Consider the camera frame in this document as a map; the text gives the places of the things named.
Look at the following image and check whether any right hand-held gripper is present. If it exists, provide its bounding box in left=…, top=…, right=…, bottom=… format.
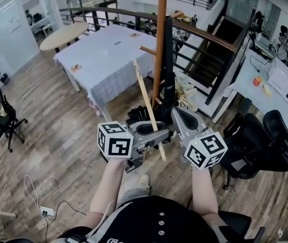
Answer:
left=171, top=83, right=228, bottom=171

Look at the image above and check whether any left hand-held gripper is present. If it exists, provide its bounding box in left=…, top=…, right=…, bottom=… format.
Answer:
left=97, top=106, right=172, bottom=174

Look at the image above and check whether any light wooden clothes hanger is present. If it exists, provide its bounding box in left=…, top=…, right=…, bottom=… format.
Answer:
left=132, top=59, right=167, bottom=162

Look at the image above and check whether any brown wooden coat rack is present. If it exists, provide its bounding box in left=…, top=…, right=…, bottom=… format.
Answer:
left=139, top=0, right=184, bottom=110

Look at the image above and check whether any person's left forearm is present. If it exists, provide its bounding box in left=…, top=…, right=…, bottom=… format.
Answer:
left=87, top=158, right=134, bottom=216

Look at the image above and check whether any person's right forearm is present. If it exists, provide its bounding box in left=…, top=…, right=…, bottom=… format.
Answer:
left=191, top=166, right=220, bottom=217

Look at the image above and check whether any black tall stand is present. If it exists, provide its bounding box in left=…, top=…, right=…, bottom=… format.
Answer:
left=158, top=16, right=176, bottom=125

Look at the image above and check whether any white work table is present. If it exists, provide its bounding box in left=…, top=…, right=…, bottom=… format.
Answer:
left=211, top=38, right=288, bottom=126

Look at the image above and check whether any table with checked cloth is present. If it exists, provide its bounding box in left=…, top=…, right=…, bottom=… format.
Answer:
left=53, top=24, right=161, bottom=117

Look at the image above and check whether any person's leg with shoe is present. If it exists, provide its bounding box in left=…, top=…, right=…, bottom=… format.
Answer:
left=116, top=173, right=151, bottom=208

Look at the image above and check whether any sandwich toy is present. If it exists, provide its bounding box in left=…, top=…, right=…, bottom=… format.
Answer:
left=262, top=84, right=273, bottom=97

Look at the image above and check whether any black padded office chair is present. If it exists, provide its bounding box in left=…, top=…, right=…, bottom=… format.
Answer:
left=262, top=109, right=288, bottom=159
left=219, top=112, right=288, bottom=190

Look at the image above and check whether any curved wooden handrail railing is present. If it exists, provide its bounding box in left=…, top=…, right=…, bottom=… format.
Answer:
left=58, top=6, right=238, bottom=54

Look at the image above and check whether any white microwave oven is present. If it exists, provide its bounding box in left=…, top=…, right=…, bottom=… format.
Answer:
left=267, top=66, right=288, bottom=111

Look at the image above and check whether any person's black top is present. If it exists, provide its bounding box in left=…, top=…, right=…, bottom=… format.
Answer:
left=56, top=195, right=237, bottom=243

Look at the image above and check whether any round wooden table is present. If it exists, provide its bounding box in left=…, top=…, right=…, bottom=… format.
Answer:
left=39, top=21, right=90, bottom=53

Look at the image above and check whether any black mesh office chair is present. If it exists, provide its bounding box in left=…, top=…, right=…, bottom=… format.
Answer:
left=0, top=66, right=29, bottom=153

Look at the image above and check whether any white power strip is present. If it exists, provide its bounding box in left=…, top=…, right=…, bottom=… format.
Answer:
left=39, top=206, right=56, bottom=218

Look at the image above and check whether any black stool seat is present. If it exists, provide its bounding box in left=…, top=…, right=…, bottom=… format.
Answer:
left=218, top=210, right=253, bottom=240

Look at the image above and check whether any small black box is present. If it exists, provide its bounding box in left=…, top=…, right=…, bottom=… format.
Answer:
left=0, top=73, right=11, bottom=86

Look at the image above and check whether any black wrist watch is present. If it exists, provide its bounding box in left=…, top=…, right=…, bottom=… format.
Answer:
left=65, top=233, right=87, bottom=243

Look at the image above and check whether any thin black cable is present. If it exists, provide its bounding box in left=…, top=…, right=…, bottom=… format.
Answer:
left=250, top=55, right=272, bottom=73

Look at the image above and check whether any black camera tripod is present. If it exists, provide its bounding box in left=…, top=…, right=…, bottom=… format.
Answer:
left=248, top=8, right=265, bottom=51

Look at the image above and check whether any white cable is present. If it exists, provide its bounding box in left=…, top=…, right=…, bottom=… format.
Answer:
left=23, top=174, right=64, bottom=235

